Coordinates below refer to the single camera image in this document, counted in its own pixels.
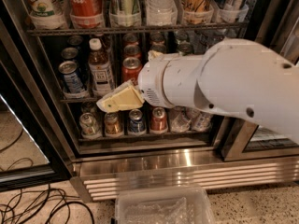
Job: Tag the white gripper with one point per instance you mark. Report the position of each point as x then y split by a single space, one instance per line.
150 81

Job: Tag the red coke can top shelf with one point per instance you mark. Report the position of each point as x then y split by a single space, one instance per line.
86 13

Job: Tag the red coke can shelf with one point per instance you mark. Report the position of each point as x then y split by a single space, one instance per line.
130 69
86 13

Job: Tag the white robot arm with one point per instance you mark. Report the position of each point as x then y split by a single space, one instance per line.
235 78

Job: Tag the red coke can middle shelf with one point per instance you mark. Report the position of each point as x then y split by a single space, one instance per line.
130 69

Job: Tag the red can bottom shelf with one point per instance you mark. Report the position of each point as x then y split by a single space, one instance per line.
158 120

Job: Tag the blue pepsi can bottom shelf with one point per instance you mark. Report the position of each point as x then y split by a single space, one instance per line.
136 122

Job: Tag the gold can bottom shelf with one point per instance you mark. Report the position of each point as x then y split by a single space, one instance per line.
113 125

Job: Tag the blue pepsi can front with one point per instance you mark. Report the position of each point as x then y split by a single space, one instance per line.
71 77

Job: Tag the green white can bottom shelf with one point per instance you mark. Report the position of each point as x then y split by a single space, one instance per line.
90 127

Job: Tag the clear water bottle top shelf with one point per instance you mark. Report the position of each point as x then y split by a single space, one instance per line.
160 12

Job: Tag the green striped can top shelf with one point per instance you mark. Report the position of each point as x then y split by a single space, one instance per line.
125 13

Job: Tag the orange can top shelf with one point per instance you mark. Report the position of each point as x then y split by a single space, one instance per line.
196 11

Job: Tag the stainless fridge base grille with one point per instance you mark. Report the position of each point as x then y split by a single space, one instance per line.
103 178

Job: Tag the white 7up can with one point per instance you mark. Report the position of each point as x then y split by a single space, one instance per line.
46 14

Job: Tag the silver blue can top shelf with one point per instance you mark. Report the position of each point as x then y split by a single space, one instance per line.
229 11

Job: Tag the open glass fridge door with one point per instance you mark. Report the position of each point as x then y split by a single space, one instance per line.
34 154

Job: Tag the right fridge door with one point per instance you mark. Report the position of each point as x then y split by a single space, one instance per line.
275 24

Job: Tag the tea bottle white cap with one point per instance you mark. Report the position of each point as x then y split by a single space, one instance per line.
101 68

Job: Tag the water bottle bottom left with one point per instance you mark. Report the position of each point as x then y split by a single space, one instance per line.
179 122

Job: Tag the water bottle bottom right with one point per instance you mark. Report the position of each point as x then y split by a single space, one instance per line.
202 122

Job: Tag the clear plastic bin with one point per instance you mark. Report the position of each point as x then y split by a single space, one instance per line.
168 205

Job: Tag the middle wire shelf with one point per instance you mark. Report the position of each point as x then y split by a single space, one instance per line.
79 100

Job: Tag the wire shelf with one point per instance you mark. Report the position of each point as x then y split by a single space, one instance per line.
137 29
79 100

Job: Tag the top wire shelf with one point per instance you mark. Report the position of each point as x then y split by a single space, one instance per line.
137 29

